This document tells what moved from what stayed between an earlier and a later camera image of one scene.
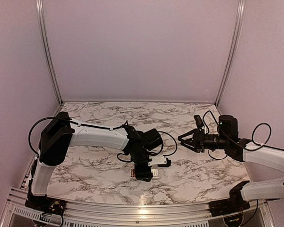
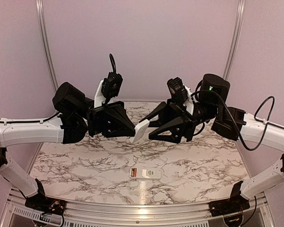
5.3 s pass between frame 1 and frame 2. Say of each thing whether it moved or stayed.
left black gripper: moved
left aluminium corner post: stayed
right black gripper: moved
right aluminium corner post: stayed
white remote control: stayed
